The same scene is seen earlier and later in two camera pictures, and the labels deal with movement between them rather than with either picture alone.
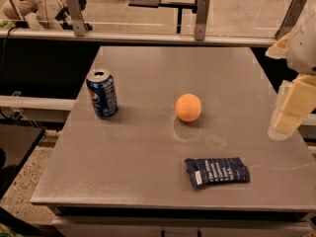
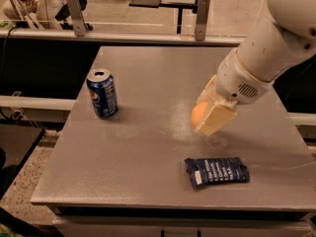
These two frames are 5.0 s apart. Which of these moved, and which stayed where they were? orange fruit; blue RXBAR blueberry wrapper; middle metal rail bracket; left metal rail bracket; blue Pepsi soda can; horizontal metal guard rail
Moved: orange fruit
Stayed: middle metal rail bracket; blue RXBAR blueberry wrapper; horizontal metal guard rail; left metal rail bracket; blue Pepsi soda can
